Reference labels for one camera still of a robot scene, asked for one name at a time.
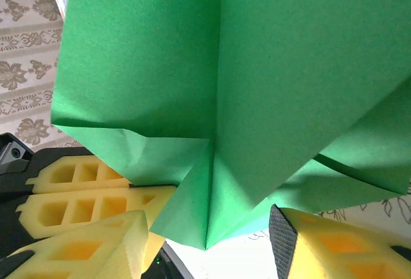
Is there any green paper sheet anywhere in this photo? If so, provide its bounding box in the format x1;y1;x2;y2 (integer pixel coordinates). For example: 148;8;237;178
50;0;411;250

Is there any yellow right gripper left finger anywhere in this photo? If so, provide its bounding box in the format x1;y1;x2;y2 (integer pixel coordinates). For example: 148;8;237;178
0;210;167;279

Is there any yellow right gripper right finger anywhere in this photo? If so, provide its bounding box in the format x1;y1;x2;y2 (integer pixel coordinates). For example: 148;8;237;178
268;204;411;279

